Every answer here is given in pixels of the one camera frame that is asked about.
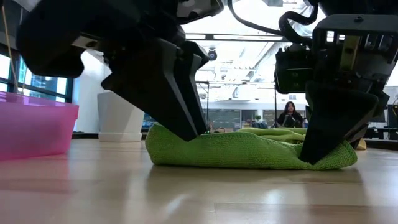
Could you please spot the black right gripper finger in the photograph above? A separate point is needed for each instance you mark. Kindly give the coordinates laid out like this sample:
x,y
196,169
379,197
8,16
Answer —
x,y
339,118
360,137

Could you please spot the black aluminium table frame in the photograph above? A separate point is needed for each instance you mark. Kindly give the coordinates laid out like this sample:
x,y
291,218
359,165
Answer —
x,y
85,135

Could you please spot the person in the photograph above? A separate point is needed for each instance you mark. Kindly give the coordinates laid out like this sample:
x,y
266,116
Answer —
x,y
290,119

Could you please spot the green microfiber towel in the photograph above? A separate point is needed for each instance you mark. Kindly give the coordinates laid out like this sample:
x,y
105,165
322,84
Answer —
x,y
233,152
280,135

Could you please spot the white hexagonal plant pot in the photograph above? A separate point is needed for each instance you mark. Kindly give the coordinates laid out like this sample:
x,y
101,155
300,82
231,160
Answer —
x,y
118,124

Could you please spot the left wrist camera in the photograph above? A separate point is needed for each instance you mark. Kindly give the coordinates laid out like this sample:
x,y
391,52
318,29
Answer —
x,y
202,9

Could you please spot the black metal rig frame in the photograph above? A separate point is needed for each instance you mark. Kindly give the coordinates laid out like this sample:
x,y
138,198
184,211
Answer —
x,y
207,102

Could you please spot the black computer monitor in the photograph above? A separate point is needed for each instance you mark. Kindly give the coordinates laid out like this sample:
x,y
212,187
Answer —
x,y
393,116

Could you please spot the black round ceiling camera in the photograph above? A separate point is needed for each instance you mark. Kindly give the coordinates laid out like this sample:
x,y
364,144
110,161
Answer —
x,y
212,55

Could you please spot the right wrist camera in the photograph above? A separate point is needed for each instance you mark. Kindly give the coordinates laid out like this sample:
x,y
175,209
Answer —
x,y
293,71

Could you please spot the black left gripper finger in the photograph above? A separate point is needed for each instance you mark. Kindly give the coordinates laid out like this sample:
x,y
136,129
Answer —
x,y
199,57
149,87

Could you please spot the pink tray mat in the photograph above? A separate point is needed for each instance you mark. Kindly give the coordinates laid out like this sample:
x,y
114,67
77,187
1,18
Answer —
x,y
34,130

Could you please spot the yellow microfiber towel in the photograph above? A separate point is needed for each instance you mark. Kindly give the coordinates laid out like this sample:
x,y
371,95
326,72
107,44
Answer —
x,y
361,145

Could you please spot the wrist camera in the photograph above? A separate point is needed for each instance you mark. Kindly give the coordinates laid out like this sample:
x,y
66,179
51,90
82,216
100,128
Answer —
x,y
293,71
202,9

